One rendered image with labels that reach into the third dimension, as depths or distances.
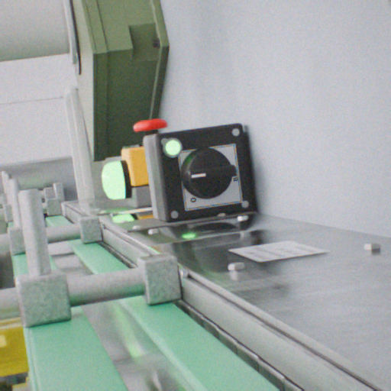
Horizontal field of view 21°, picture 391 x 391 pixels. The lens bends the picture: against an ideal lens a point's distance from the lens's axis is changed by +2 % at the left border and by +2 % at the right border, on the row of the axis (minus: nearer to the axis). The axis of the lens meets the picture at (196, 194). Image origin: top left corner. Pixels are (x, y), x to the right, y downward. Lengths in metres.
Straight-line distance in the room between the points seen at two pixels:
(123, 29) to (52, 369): 0.85
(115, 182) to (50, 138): 4.05
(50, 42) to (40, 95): 3.80
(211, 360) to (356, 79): 0.27
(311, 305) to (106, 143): 1.08
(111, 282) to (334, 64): 0.21
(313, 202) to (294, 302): 0.34
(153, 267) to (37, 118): 4.67
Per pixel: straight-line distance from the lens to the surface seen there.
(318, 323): 0.38
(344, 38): 0.67
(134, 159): 1.19
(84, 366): 0.46
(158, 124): 1.21
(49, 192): 2.28
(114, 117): 1.41
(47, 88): 5.26
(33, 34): 1.45
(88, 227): 1.04
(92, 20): 1.28
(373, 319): 0.38
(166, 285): 0.59
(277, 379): 0.40
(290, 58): 0.78
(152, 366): 0.45
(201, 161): 0.89
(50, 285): 0.58
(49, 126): 5.25
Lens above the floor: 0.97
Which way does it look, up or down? 10 degrees down
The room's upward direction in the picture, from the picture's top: 98 degrees counter-clockwise
